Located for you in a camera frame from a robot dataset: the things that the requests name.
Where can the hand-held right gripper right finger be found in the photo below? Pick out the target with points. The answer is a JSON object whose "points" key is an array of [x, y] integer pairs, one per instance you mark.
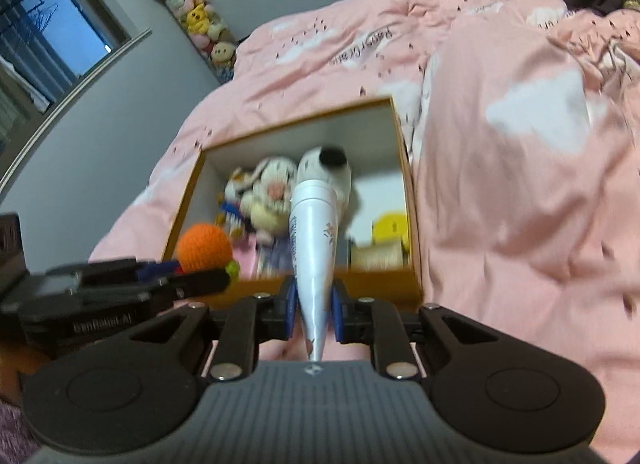
{"points": [[336, 311]]}

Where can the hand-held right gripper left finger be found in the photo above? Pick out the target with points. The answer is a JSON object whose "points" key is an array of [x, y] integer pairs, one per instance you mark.
{"points": [[289, 311]]}

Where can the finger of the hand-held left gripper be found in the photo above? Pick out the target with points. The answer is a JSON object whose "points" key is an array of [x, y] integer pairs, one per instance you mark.
{"points": [[115, 268], [200, 284]]}

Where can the orange knitted ball toy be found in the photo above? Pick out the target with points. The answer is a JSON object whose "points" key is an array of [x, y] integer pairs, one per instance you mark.
{"points": [[205, 246]]}

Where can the orange cardboard box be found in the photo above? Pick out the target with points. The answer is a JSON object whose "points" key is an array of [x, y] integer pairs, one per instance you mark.
{"points": [[385, 289]]}

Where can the white tube with black cap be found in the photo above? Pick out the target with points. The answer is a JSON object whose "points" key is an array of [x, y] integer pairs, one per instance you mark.
{"points": [[312, 254]]}

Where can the cream thread spool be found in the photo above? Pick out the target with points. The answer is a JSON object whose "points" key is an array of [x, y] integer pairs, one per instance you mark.
{"points": [[377, 255]]}

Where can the yellow smiley toy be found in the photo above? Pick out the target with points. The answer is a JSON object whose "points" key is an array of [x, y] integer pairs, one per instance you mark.
{"points": [[390, 229]]}

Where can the small white plush toy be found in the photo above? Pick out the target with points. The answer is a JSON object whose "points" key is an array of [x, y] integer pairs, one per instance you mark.
{"points": [[235, 191]]}

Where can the white and yellow plush toy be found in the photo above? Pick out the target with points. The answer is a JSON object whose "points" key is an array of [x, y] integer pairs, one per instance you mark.
{"points": [[272, 189]]}

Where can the person's left forearm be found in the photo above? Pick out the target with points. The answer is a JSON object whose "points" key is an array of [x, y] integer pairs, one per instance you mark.
{"points": [[20, 369]]}

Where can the purple fuzzy cloth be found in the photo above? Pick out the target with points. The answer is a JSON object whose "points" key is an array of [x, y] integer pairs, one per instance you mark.
{"points": [[12, 429]]}

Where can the pink printed duvet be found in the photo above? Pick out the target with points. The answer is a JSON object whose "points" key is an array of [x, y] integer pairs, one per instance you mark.
{"points": [[500, 194]]}

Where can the hanging column of plush toys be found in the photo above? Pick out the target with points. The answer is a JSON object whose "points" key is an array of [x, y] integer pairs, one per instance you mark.
{"points": [[192, 9]]}

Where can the window with grey frame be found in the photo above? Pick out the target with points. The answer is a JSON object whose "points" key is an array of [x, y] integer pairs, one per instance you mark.
{"points": [[50, 19]]}

